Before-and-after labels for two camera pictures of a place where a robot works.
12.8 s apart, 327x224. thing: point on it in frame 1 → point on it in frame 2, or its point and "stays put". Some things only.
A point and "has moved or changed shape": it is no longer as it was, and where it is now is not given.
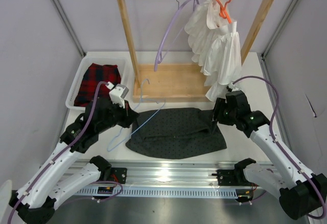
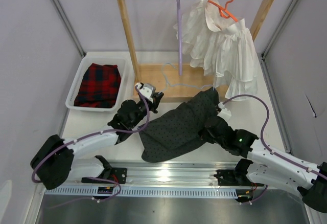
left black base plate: (118, 175) stays put
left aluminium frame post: (63, 17) stays put
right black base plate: (233, 177) stays put
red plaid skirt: (94, 74) stays put
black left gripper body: (117, 115) → (152, 106)
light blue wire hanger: (142, 123) has moved or changed shape
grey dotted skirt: (175, 133) has moved or changed shape
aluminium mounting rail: (170, 173) stays put
